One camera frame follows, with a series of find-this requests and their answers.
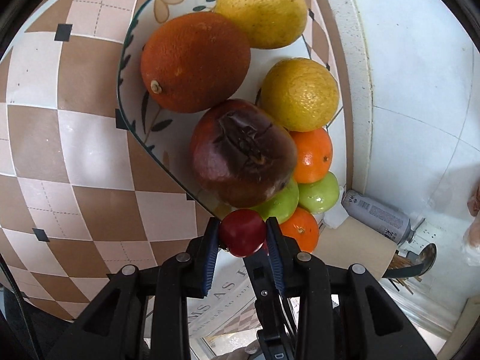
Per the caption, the dark rough orange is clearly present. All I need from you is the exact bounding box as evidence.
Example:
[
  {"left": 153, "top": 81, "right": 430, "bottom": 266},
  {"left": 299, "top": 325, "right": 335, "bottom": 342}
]
[{"left": 140, "top": 12, "right": 251, "bottom": 113}]

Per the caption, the yellow lemon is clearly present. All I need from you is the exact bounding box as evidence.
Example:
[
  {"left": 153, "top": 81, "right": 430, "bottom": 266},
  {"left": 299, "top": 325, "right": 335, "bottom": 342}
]
[
  {"left": 214, "top": 0, "right": 308, "bottom": 50},
  {"left": 258, "top": 58, "right": 340, "bottom": 133}
]

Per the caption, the beige utensil holder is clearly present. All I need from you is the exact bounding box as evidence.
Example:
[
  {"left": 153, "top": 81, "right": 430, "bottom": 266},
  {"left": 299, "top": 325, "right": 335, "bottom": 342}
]
[{"left": 312, "top": 217, "right": 397, "bottom": 280}]

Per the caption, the metal ladle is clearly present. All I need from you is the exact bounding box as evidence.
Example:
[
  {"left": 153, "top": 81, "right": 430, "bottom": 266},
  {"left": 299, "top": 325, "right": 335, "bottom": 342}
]
[{"left": 407, "top": 243, "right": 437, "bottom": 277}]

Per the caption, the large bright orange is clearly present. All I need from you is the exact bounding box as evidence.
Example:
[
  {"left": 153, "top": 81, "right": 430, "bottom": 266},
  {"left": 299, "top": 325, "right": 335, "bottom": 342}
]
[{"left": 280, "top": 207, "right": 320, "bottom": 253}]

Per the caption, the small shiny tangerine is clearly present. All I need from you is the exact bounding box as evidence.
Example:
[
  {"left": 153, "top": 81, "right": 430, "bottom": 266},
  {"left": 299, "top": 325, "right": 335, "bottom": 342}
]
[{"left": 290, "top": 127, "right": 333, "bottom": 184}]

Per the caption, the red cherry tomato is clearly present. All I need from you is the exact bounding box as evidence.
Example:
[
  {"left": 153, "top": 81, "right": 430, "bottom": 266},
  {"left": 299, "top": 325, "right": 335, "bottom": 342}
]
[{"left": 219, "top": 209, "right": 267, "bottom": 258}]

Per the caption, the wooden chopsticks bundle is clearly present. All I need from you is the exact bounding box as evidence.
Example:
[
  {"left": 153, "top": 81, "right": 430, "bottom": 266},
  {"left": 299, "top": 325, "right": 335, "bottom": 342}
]
[{"left": 382, "top": 254, "right": 424, "bottom": 293}]

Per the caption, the white spray can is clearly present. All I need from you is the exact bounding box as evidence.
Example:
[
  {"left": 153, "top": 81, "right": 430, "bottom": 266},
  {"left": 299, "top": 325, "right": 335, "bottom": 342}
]
[{"left": 342, "top": 189, "right": 416, "bottom": 245}]

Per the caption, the checkered printed table mat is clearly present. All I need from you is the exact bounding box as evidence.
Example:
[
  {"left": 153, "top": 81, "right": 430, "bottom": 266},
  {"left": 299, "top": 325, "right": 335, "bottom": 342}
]
[{"left": 0, "top": 0, "right": 356, "bottom": 342}]

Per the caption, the crumpled white tissue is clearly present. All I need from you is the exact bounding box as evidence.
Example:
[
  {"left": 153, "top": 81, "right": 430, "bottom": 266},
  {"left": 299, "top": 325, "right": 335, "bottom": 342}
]
[{"left": 323, "top": 203, "right": 349, "bottom": 229}]

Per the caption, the large green apple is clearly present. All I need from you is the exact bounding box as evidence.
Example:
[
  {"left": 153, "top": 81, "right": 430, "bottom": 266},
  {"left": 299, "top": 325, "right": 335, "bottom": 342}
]
[{"left": 251, "top": 178, "right": 299, "bottom": 224}]

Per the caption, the teal handled knife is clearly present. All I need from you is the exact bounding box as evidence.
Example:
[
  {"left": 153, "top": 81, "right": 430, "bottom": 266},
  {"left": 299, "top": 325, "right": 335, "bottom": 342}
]
[{"left": 382, "top": 262, "right": 432, "bottom": 279}]

